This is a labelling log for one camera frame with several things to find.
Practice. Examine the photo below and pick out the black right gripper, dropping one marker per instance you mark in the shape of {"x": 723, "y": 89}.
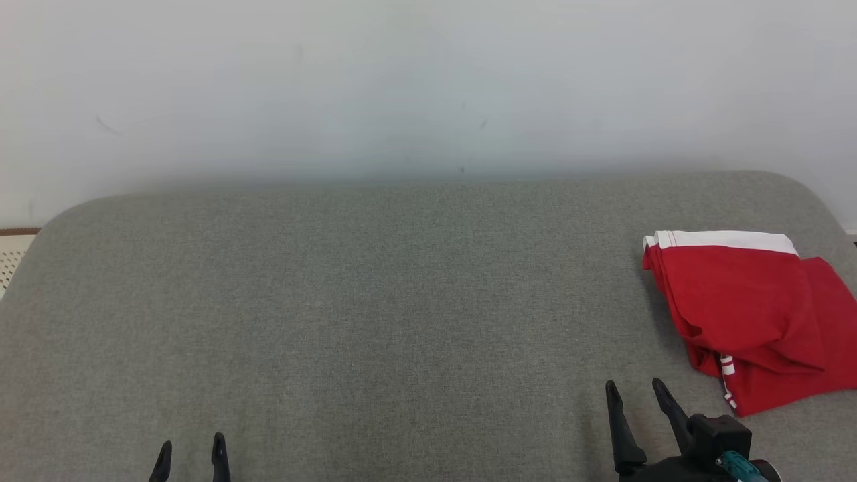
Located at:
{"x": 669, "y": 472}

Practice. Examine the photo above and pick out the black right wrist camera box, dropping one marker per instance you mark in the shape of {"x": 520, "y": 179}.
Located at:
{"x": 720, "y": 435}

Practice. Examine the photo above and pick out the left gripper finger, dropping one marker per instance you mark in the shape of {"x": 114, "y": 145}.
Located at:
{"x": 220, "y": 462}
{"x": 162, "y": 465}

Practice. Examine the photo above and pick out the red white basketball jersey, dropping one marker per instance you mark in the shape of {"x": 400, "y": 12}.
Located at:
{"x": 743, "y": 301}

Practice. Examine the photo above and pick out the beige perforated basket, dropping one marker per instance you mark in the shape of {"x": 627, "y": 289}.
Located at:
{"x": 12, "y": 258}

